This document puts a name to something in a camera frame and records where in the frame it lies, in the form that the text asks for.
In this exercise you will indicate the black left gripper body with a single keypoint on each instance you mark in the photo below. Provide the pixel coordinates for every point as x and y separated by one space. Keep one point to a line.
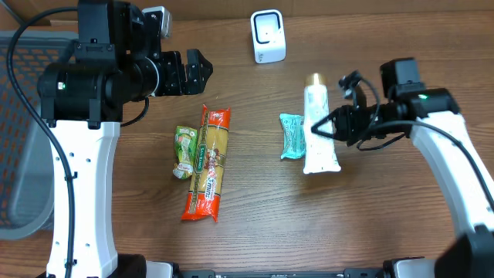
170 73

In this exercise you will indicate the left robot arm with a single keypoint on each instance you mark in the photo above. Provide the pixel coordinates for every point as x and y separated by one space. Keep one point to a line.
118 59

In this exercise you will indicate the teal snack packet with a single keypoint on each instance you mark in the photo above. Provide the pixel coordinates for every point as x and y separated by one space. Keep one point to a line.
294 145

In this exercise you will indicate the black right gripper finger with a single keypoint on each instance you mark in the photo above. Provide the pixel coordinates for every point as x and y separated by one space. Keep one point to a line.
333 116
335 134

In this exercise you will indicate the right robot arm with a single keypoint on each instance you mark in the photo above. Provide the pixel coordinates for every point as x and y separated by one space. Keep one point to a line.
432 120

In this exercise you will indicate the white barcode scanner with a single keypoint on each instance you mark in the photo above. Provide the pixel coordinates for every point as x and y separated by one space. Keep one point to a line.
268 36

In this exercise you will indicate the orange spaghetti packet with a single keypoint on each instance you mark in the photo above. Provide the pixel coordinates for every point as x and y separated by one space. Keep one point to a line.
205 190

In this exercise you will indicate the white tube with gold cap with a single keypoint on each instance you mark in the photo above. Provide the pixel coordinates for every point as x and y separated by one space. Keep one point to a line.
320 151

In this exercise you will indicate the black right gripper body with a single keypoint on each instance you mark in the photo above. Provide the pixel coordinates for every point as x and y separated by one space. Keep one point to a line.
350 124

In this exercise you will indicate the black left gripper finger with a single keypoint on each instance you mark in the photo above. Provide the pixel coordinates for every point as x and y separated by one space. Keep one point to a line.
197 77
197 65

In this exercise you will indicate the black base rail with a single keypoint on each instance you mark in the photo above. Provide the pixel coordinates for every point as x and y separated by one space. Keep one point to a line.
289 273

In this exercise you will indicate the green juice pouch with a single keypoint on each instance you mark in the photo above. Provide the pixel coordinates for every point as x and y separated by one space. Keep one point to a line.
185 143

